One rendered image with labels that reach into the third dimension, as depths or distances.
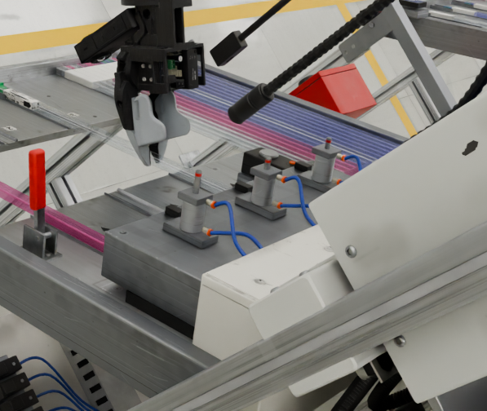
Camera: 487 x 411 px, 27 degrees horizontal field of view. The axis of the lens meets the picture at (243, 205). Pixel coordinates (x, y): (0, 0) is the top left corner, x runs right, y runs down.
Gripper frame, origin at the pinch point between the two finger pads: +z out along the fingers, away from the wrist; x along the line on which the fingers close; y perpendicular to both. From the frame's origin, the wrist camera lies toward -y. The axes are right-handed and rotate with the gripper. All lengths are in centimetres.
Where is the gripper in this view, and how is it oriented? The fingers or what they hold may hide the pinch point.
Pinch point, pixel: (148, 153)
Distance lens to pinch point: 130.1
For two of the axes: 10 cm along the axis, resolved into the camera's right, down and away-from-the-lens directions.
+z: 0.4, 9.6, 2.6
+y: 7.8, 1.3, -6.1
